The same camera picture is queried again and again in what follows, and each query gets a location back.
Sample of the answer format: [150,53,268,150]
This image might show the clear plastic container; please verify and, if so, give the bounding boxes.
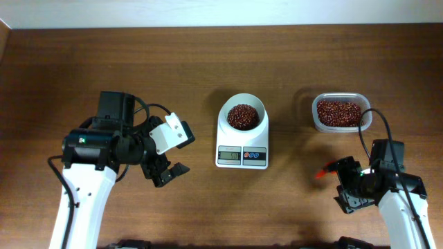
[311,93,372,133]

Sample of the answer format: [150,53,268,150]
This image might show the red beans in bowl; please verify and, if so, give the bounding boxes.
[227,104,260,131]

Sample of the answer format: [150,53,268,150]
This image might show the white round bowl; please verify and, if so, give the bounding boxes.
[220,93,266,132]

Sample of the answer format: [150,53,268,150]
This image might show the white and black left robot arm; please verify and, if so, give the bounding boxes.
[48,91,195,248]

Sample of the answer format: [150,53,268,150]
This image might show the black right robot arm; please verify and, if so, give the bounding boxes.
[323,139,436,248]

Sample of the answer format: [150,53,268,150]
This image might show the white digital kitchen scale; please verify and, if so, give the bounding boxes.
[215,103,270,169]

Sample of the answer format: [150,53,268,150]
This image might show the orange plastic measuring scoop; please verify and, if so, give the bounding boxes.
[315,161,336,178]

